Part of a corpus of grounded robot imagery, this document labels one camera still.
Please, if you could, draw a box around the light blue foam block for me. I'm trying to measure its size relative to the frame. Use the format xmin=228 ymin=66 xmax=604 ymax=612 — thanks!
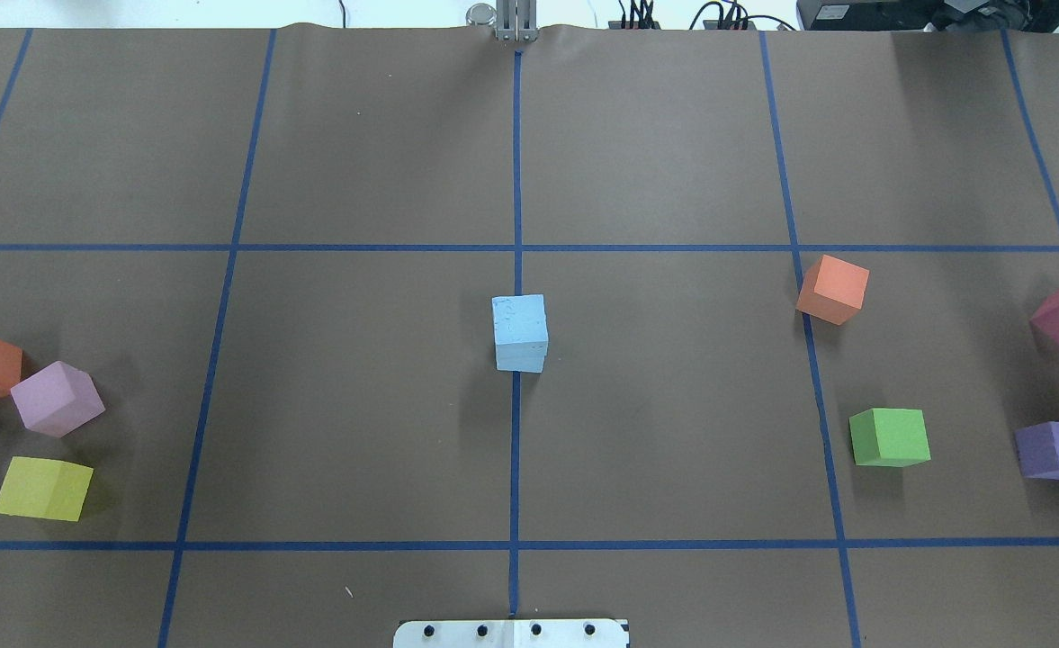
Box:
xmin=491 ymin=294 xmax=549 ymax=356

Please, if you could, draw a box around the brown paper table mat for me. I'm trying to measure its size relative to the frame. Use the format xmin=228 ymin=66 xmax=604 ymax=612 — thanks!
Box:
xmin=0 ymin=24 xmax=1059 ymax=647

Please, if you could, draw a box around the orange foam block right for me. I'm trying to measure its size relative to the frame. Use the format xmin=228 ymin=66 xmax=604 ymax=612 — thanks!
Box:
xmin=795 ymin=255 xmax=870 ymax=327

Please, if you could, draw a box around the white metal mounting plate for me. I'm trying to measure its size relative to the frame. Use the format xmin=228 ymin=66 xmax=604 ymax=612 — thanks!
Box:
xmin=392 ymin=618 xmax=631 ymax=647

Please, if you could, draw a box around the green foam block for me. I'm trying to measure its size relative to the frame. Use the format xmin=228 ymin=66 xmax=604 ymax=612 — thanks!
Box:
xmin=848 ymin=409 xmax=931 ymax=468

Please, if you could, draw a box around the black equipment at table edge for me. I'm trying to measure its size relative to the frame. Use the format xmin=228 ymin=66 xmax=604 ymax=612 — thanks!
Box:
xmin=795 ymin=1 xmax=1059 ymax=33

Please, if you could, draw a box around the pink lilac foam block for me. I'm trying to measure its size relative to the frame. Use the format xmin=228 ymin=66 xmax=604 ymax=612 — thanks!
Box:
xmin=10 ymin=361 xmax=105 ymax=438

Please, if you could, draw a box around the yellow foam block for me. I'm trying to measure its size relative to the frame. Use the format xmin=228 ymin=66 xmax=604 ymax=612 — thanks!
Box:
xmin=0 ymin=456 xmax=94 ymax=522

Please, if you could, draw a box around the grey metal bracket post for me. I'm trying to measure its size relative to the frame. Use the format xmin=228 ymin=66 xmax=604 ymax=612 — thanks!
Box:
xmin=493 ymin=0 xmax=540 ymax=42

